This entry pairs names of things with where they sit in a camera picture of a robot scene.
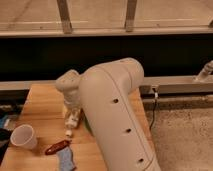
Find red brown chili pepper toy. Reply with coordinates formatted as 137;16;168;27
45;140;70;155

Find white plastic bottle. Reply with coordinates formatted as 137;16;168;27
65;108;81;137

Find green ceramic bowl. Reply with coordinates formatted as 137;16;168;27
84;117;93;135

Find white plastic cup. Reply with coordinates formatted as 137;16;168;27
10;124;37;149

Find dark objects at table edge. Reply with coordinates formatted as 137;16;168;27
0;107;12;164

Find black cable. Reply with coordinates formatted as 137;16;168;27
149;87;160;131

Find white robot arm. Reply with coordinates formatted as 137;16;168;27
55;58;161;171

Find blue sponge cloth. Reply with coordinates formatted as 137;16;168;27
57;147;76;171

